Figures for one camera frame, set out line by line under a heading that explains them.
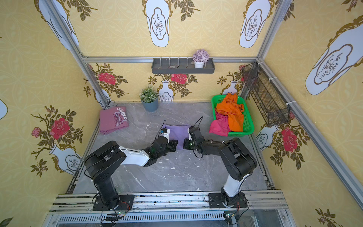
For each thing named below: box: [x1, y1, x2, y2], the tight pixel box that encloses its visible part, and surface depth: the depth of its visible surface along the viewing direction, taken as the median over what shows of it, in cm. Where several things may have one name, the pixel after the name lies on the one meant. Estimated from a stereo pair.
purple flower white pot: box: [192, 48, 210, 69], surface depth 85 cm
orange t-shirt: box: [215, 92, 245, 132], surface depth 108 cm
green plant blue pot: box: [138, 86, 159, 113], surface depth 109 cm
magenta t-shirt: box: [208, 110, 233, 137], surface depth 99 cm
